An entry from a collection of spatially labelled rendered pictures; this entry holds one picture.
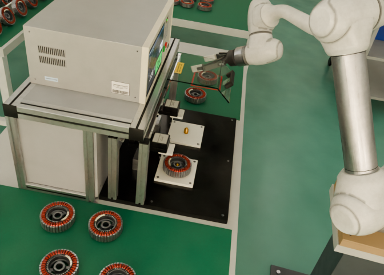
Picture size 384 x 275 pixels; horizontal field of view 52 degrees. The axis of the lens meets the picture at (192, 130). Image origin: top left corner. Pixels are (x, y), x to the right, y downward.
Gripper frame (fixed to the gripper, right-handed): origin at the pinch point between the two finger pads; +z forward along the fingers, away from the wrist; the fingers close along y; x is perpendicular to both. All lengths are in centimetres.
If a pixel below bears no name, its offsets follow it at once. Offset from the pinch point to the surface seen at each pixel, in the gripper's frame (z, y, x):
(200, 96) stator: 4.6, -2.4, -15.9
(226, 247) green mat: -35, -75, -42
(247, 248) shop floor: 2, -11, -108
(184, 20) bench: 55, 87, 8
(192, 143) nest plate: -7.0, -37.2, -23.1
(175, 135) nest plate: 0.6, -36.3, -18.8
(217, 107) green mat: -1.8, -0.4, -23.8
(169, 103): -1.7, -35.4, -4.2
